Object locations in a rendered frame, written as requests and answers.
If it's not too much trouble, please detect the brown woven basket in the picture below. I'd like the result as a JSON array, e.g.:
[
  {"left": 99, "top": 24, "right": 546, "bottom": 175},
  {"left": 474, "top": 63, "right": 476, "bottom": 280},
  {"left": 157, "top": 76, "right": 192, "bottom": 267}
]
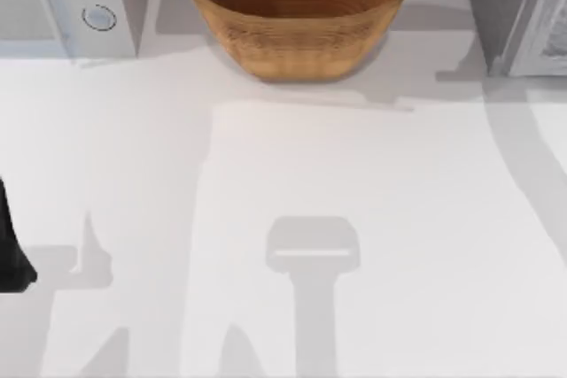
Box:
[{"left": 184, "top": 0, "right": 411, "bottom": 83}]

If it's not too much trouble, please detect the pale microwave oven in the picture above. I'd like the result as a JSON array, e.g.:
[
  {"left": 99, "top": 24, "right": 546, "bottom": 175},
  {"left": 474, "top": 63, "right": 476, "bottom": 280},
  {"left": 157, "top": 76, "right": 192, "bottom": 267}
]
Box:
[{"left": 0, "top": 0, "right": 157, "bottom": 60}]

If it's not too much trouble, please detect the small silver microwave knob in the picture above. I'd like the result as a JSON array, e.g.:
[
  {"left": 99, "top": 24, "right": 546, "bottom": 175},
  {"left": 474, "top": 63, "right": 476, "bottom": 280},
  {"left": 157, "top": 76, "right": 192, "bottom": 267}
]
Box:
[{"left": 82, "top": 4, "right": 119, "bottom": 32}]

